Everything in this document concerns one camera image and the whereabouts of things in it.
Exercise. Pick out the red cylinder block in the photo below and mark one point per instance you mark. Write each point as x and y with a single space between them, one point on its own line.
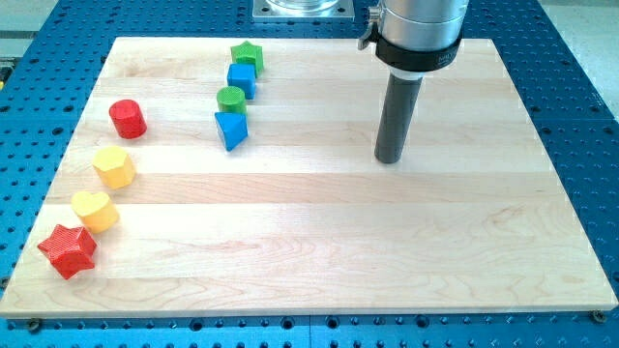
127 119

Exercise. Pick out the right board clamp screw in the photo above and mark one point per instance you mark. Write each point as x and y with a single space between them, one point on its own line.
598 316

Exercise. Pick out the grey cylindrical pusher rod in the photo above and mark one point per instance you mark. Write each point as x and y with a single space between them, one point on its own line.
398 107

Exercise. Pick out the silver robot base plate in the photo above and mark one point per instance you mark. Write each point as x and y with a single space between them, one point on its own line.
302 9

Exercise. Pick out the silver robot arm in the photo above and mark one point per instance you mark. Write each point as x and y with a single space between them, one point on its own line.
413 37

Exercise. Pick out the yellow hexagon block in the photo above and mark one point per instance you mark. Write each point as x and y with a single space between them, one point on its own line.
114 166

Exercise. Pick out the board clamp screw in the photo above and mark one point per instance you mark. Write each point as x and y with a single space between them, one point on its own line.
33 325
598 316

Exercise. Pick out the blue triangle block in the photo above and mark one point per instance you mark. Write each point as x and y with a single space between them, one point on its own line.
232 128

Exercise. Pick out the blue cube block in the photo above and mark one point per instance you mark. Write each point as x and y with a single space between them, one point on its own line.
243 77

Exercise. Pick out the light wooden board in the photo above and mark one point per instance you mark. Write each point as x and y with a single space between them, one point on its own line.
301 218

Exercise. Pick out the green cylinder block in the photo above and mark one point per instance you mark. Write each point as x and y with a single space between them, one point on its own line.
231 99

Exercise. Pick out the red star block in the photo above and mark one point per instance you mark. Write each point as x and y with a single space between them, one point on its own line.
69 250

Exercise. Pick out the left board clamp screw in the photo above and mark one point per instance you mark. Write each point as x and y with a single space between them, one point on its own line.
33 325

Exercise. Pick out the yellow heart block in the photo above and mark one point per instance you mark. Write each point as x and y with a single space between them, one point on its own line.
96 211

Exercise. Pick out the green star block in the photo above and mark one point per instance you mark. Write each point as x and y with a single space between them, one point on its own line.
250 54

